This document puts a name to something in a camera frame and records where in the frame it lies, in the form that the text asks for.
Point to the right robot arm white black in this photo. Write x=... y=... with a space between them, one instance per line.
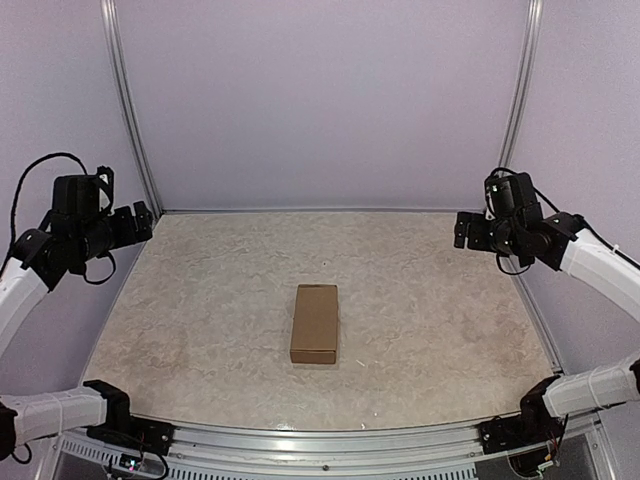
x=579 y=283

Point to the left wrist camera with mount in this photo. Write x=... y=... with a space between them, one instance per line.
x=105 y=182

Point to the left aluminium corner post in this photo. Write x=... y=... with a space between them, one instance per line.
x=116 y=54

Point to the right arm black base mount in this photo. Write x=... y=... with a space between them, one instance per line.
x=501 y=434

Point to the right aluminium corner post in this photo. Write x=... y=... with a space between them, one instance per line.
x=522 y=86

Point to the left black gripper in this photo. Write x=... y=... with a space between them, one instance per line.
x=128 y=234

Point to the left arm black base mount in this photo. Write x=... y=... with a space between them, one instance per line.
x=142 y=434

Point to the brown cardboard box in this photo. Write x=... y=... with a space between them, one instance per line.
x=315 y=327

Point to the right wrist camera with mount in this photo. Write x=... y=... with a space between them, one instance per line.
x=493 y=186

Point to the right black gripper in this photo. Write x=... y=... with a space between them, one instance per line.
x=476 y=239

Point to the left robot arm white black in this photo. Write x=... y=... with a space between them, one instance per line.
x=81 y=225

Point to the front aluminium frame rail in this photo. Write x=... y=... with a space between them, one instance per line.
x=445 y=451

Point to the aluminium corner post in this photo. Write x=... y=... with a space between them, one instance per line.
x=522 y=86
x=116 y=54

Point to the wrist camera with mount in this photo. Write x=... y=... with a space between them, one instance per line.
x=105 y=182
x=493 y=186

